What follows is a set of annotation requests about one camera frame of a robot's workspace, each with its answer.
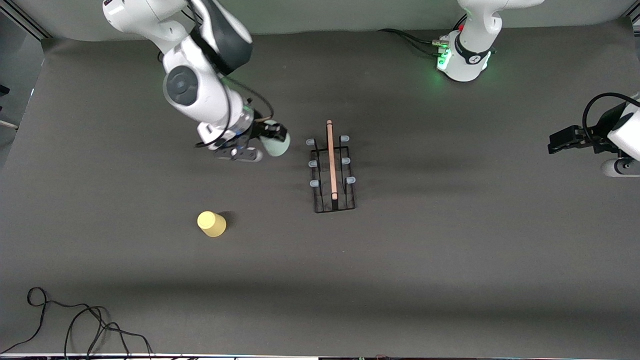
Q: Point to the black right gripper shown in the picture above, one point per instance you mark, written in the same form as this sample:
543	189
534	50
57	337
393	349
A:
260	131

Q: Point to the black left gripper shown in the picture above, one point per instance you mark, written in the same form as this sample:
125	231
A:
601	136

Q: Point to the pale green plastic cup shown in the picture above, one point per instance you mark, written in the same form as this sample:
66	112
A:
277	149

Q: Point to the yellow plastic cup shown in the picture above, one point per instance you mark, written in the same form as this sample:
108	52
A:
212	224

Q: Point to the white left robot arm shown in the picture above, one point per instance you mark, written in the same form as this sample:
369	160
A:
470	55

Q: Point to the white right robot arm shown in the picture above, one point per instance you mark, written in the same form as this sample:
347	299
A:
195	90

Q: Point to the dark grey table mat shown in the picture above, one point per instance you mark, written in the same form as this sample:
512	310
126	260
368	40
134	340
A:
400	290

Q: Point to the aluminium frame profile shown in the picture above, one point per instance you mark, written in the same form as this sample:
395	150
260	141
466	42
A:
632	14
25	20

